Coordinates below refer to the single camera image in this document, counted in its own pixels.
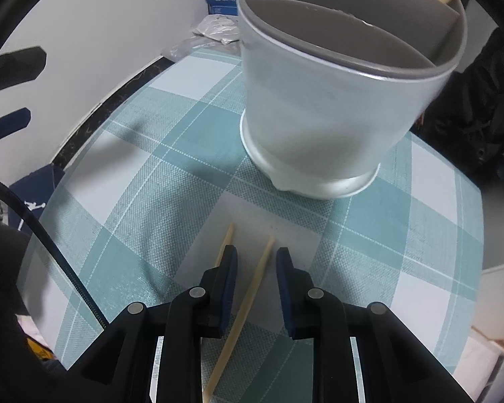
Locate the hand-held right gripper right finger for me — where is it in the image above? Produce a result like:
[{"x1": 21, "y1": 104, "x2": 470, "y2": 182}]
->
[{"x1": 276, "y1": 247, "x2": 481, "y2": 403}]

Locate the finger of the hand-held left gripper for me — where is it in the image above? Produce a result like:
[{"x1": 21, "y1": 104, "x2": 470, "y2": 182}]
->
[
  {"x1": 0, "y1": 47, "x2": 48, "y2": 97},
  {"x1": 0, "y1": 108, "x2": 31, "y2": 158}
]

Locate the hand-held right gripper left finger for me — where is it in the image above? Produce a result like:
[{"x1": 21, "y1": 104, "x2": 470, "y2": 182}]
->
[{"x1": 65, "y1": 244, "x2": 239, "y2": 403}]

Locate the white utensil holder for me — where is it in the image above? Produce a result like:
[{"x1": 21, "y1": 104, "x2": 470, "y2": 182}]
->
[{"x1": 235, "y1": 0, "x2": 469, "y2": 200}]

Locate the navy printed bag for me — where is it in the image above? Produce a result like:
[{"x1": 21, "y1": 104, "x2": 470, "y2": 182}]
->
[{"x1": 8, "y1": 165, "x2": 67, "y2": 236}]

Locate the dark marble table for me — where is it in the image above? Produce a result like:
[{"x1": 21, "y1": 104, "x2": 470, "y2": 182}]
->
[{"x1": 50, "y1": 54, "x2": 175, "y2": 173}]

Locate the teal checked tablecloth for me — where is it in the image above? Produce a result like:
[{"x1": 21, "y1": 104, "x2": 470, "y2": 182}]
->
[{"x1": 17, "y1": 48, "x2": 486, "y2": 403}]

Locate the clear plastic bag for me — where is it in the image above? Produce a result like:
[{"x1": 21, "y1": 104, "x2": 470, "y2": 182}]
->
[{"x1": 162, "y1": 14, "x2": 246, "y2": 61}]

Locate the blue cardboard box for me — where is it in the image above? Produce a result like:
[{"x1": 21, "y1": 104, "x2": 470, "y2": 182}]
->
[{"x1": 202, "y1": 0, "x2": 241, "y2": 16}]

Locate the white cabinet with wooden trim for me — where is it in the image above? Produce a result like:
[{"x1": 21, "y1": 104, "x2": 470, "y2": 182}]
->
[{"x1": 466, "y1": 256, "x2": 504, "y2": 403}]

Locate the black hanging jacket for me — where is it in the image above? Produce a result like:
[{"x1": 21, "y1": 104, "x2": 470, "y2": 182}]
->
[{"x1": 412, "y1": 25, "x2": 504, "y2": 202}]

